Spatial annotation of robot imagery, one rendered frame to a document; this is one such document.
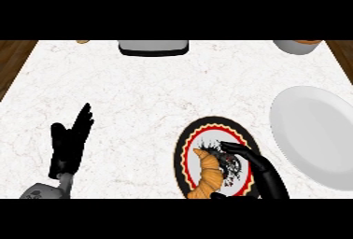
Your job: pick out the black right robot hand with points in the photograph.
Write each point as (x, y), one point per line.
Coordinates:
(265, 174)

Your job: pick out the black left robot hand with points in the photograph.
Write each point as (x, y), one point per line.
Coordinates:
(69, 146)

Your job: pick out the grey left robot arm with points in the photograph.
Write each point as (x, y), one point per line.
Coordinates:
(48, 189)

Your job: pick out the golden brown croissant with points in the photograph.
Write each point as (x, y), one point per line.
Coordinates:
(209, 174)

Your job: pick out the plain white plate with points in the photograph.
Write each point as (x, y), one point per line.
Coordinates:
(317, 133)

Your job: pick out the black red patterned plate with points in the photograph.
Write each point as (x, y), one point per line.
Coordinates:
(197, 140)

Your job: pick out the small tan object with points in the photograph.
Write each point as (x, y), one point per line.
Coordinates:
(83, 41)

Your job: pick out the grey black appliance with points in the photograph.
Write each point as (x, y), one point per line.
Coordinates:
(154, 47)

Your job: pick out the grey round pot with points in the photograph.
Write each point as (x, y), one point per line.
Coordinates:
(296, 46)

